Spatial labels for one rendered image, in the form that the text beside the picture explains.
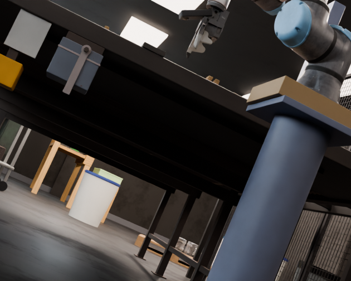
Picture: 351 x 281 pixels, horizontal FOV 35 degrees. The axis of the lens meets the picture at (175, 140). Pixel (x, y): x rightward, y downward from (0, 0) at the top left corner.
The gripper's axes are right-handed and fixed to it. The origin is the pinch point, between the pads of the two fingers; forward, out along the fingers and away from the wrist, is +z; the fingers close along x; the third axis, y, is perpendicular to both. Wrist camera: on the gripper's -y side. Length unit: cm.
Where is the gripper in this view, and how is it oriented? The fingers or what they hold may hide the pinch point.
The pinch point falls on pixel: (189, 53)
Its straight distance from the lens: 203.9
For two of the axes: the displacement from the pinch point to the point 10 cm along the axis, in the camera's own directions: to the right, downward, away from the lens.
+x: -1.7, 0.7, 9.8
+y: 9.0, 4.2, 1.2
